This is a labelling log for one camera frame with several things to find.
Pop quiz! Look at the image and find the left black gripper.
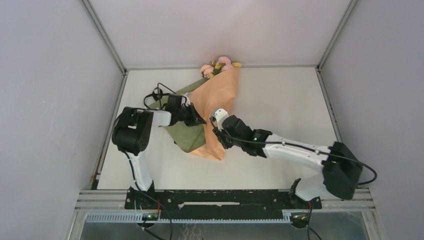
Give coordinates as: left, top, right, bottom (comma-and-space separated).
176, 102, 206, 127

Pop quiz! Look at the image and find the black ribbon with gold text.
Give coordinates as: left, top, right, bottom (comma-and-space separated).
143, 87, 164, 109

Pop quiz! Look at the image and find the two-sided peach green wrapping paper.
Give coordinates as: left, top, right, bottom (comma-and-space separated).
165, 67, 241, 161

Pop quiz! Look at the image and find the yellow fake flower stem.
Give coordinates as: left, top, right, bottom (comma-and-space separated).
202, 62, 242, 79

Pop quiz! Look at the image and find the pink fake flower stem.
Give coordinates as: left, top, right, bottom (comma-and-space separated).
200, 56, 236, 79

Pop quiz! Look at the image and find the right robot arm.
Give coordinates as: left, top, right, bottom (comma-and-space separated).
209, 113, 378, 208

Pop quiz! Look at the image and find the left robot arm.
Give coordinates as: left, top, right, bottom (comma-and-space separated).
111, 93, 206, 209

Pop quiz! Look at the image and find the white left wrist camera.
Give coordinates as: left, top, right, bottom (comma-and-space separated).
181, 92, 191, 107

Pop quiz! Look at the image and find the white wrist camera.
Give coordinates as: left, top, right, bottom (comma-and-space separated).
211, 108, 229, 131
181, 92, 191, 107

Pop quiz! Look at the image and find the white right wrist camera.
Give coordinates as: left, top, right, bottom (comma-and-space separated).
211, 108, 229, 131

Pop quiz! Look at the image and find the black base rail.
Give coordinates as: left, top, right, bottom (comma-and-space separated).
124, 188, 322, 221

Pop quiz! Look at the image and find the white slotted cable duct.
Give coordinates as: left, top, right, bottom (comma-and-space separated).
86, 212, 292, 224

